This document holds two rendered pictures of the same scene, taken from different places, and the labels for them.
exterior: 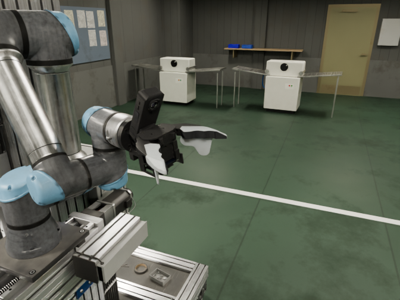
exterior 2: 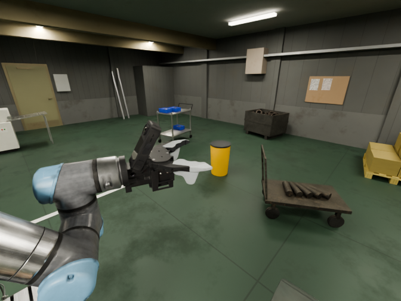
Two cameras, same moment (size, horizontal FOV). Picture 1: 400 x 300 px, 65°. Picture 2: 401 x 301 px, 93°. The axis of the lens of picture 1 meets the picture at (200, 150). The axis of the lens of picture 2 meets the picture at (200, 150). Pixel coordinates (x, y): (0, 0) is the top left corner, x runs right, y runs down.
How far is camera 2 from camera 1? 0.53 m
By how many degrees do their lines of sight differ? 62
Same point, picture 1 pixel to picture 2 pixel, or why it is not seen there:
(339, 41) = (26, 91)
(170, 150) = not seen: hidden behind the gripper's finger
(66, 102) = not seen: outside the picture
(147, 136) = (162, 159)
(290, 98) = (9, 139)
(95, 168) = (94, 224)
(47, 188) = (93, 271)
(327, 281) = (132, 228)
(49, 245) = not seen: outside the picture
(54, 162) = (69, 245)
